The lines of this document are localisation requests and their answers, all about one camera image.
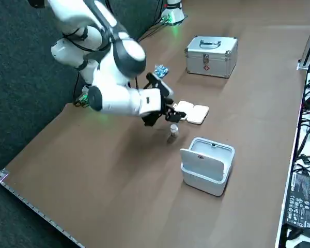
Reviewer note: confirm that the white lidded bin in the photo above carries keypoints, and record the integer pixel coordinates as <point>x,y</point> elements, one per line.
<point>204,178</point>

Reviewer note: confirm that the blue blister pill pack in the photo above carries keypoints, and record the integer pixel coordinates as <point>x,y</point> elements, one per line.
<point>161,71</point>

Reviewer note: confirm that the open white pill box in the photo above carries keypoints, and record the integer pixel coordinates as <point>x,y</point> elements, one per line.
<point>197,113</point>

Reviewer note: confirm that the small white medicine bottle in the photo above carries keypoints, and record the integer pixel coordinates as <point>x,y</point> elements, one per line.
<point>174,131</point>

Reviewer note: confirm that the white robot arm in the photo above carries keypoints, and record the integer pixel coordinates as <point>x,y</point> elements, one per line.
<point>113,95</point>
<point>175,10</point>

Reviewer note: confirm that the aluminium table edge rail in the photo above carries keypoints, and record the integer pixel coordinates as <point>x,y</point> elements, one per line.
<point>41,213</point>

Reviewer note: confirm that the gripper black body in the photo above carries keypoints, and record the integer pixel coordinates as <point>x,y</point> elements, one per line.
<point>165,90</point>

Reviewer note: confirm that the black labelled power adapter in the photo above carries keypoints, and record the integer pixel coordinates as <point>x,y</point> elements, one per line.
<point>302,201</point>

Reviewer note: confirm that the silver aluminium first-aid case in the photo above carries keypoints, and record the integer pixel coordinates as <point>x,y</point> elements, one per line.
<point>211,64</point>

